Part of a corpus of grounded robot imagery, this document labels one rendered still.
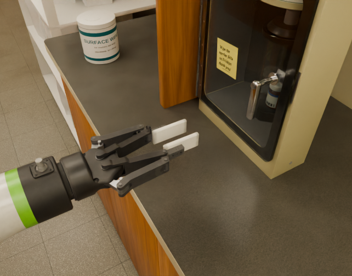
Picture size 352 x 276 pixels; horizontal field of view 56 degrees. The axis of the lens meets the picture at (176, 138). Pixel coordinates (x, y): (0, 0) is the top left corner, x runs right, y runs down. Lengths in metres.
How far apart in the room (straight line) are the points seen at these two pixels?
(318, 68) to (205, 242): 0.40
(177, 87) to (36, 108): 1.88
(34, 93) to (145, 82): 1.89
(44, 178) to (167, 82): 0.54
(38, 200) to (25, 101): 2.37
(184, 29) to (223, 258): 0.56
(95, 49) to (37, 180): 0.77
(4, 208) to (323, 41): 0.56
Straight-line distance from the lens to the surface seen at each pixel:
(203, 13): 0.83
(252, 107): 0.67
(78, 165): 0.52
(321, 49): 0.64
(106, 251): 1.79
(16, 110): 2.79
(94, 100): 1.06
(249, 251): 0.71
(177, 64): 0.94
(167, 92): 0.97
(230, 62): 0.78
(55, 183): 0.51
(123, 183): 0.52
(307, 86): 0.68
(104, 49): 1.21
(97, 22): 1.19
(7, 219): 0.52
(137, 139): 0.58
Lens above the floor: 1.55
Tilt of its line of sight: 43 degrees down
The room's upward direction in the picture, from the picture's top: straight up
